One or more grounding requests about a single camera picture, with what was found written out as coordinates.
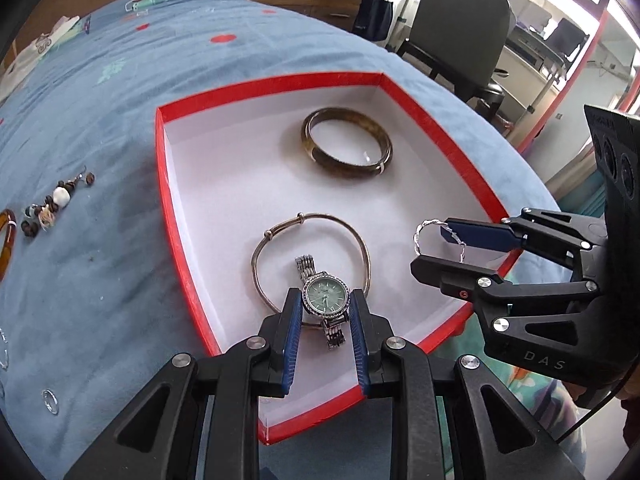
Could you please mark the amber bangle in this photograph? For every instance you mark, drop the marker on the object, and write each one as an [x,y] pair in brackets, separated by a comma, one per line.
[8,225]

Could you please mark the large thin silver bangle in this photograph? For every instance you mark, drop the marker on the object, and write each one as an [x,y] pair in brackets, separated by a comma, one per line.
[300,218]

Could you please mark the silver wristwatch green dial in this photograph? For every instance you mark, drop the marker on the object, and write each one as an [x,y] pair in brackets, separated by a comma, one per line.
[326,297]

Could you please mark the dark office chair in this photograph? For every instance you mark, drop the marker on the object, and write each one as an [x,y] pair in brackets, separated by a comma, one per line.
[461,41]

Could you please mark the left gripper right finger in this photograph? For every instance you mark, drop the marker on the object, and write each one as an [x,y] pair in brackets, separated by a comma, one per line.
[450,417]

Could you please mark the white garment on bed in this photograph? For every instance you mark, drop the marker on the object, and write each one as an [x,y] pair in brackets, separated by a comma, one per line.
[28,58]

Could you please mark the twisted silver hoop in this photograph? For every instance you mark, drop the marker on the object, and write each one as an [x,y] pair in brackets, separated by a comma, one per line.
[446,227]
[4,351]

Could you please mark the navy tote bag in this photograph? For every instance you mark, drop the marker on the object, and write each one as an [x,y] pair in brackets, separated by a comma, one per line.
[373,20]

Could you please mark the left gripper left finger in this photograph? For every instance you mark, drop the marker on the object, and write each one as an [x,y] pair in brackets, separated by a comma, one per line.
[200,417]

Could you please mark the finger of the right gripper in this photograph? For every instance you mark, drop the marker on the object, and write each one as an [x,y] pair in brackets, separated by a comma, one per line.
[498,237]
[453,279]

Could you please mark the dark olive bangle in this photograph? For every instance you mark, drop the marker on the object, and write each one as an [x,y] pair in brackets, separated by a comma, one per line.
[334,165]

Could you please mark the right hand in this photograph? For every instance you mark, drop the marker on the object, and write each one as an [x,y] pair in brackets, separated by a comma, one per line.
[630,402]

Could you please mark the red jewelry box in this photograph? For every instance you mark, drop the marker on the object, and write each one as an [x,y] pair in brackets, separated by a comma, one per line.
[231,165]

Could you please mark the blue patterned bedspread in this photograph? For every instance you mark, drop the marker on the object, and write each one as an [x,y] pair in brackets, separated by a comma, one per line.
[93,308]

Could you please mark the desk by window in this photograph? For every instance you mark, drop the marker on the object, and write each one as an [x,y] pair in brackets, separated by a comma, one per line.
[532,70]

